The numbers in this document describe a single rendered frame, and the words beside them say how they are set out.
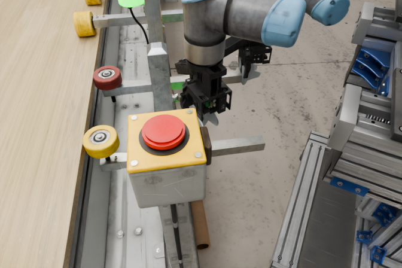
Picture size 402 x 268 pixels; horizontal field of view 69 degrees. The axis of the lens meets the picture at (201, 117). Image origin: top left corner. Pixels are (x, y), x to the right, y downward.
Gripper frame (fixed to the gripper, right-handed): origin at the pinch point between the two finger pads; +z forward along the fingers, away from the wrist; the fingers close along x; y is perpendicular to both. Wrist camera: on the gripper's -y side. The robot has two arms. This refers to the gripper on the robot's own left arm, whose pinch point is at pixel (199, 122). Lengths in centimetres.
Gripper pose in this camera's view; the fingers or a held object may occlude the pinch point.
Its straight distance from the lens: 71.0
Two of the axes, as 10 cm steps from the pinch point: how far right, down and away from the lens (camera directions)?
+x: 8.7, -3.4, 3.4
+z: 0.0, 7.0, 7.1
